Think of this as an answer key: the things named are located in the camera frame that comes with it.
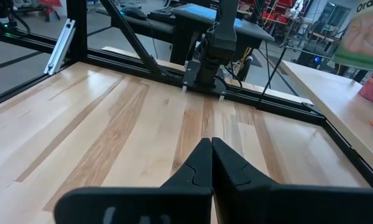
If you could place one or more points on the green oranges label can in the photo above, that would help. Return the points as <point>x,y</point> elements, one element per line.
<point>363,37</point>

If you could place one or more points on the red fruit label can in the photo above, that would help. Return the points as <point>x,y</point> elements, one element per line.
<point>371,91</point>

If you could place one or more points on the red shelving unit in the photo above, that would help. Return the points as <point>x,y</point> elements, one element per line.
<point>267,14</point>

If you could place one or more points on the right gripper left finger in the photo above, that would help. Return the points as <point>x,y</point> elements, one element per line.
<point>189,193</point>

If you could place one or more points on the black aluminium rig frame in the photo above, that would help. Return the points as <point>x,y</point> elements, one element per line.
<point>77,31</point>

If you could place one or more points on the black computer mouse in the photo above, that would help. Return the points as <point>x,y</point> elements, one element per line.
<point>133,12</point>

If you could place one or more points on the grey side desk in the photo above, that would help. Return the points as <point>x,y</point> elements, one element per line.
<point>255,31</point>

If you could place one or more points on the black device with green light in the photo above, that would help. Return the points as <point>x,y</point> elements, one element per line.
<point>0,15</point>

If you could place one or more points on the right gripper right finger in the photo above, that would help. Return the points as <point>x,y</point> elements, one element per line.
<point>236,193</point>

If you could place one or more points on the silver aluminium extrusion bar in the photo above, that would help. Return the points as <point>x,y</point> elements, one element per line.
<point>60,46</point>

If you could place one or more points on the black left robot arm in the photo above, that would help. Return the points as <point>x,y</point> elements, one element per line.
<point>220,40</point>

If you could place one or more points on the monitor with blue screen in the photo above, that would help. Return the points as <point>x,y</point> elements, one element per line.
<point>202,12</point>

